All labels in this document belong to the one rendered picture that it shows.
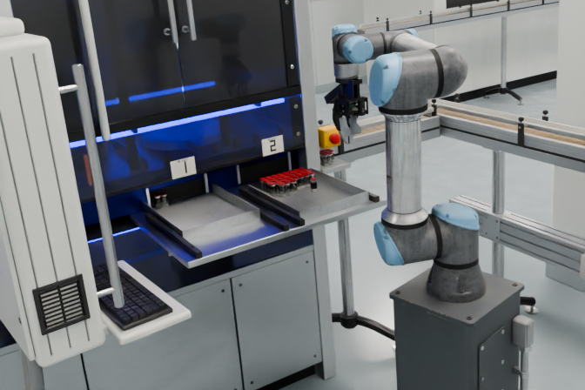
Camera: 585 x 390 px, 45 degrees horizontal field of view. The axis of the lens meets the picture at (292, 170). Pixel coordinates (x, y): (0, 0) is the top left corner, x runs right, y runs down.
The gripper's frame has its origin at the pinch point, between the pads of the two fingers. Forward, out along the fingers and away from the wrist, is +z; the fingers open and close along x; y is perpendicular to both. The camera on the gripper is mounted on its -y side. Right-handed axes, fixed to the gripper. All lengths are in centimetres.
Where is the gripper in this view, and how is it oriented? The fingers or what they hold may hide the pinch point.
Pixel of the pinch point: (346, 139)
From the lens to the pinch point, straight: 223.0
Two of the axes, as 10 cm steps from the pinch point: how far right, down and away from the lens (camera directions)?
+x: 8.5, -2.3, 4.8
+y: 5.2, 2.2, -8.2
